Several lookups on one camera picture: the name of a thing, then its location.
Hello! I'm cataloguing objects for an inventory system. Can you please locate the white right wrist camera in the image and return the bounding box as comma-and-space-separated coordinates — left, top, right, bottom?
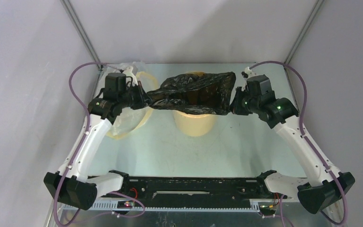
241, 67, 257, 85

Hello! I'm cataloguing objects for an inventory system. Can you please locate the cream yellow trash bin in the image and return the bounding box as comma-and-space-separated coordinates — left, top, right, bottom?
173, 87, 217, 137

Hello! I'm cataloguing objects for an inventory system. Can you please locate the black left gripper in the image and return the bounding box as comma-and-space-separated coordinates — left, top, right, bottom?
118, 81, 154, 111

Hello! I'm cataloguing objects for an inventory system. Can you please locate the black trash bag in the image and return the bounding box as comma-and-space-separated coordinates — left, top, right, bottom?
147, 72, 236, 115

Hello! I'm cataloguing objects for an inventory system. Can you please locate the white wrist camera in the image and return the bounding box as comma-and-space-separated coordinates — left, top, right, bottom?
241, 67, 257, 85
122, 66, 138, 87

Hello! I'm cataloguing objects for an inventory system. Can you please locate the right circuit board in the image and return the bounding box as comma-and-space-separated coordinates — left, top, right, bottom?
259, 204, 279, 217

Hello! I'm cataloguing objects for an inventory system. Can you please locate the left circuit board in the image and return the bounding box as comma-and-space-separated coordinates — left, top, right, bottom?
117, 201, 135, 209

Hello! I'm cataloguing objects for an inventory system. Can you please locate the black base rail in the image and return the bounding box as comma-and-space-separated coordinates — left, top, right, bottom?
119, 171, 282, 210

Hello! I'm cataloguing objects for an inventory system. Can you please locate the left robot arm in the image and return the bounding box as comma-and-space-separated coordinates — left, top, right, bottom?
43, 71, 149, 210

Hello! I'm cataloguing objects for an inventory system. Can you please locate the aluminium frame post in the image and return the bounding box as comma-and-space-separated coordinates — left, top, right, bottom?
284, 0, 326, 64
60, 0, 100, 62

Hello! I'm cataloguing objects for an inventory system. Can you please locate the circuit board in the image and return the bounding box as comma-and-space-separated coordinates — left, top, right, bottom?
259, 204, 279, 217
117, 201, 135, 209

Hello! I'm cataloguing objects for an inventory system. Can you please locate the clear plastic bag yellow rim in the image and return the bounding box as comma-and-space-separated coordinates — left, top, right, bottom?
102, 62, 159, 140

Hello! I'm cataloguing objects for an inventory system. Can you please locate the right aluminium frame post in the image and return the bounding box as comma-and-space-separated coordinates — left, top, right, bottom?
284, 0, 326, 64

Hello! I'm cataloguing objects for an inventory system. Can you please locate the left aluminium frame post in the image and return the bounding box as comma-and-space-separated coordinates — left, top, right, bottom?
60, 0, 100, 62

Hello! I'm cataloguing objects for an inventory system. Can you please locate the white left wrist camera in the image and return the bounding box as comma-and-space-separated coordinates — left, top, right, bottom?
122, 66, 138, 87

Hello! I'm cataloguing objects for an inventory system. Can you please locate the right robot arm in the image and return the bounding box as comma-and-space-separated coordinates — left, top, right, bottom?
230, 75, 355, 214

